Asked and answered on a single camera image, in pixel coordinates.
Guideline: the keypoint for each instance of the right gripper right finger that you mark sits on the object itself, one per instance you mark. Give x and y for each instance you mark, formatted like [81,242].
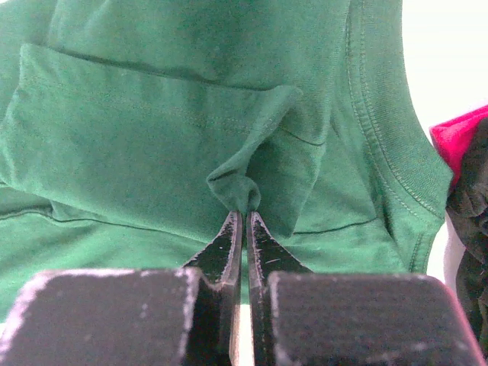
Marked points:
[304,318]

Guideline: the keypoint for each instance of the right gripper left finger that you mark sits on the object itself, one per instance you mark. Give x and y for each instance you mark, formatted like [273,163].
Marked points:
[184,316]

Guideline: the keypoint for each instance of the red folded t shirt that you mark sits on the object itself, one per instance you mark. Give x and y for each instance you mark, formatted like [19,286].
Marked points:
[452,139]

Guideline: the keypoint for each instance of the green t shirt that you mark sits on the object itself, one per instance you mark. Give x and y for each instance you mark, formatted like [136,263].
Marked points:
[129,130]

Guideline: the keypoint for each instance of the black folded t shirt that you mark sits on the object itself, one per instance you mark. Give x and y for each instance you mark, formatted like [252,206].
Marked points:
[467,209]

